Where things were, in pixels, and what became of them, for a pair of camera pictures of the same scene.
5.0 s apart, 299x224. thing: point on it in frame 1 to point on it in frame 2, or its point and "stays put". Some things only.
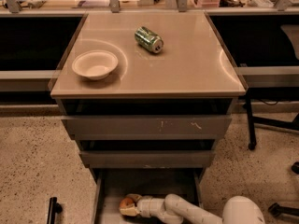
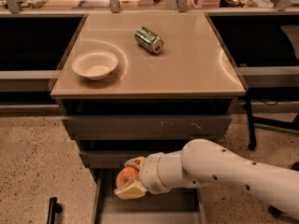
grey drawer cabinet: [159, 116] stays put
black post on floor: [54, 208] stays put
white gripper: [145, 206] to [149, 173]
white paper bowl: [94, 64] stays put
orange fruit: [126, 203] to [126, 175]
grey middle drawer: [148, 159] stays put
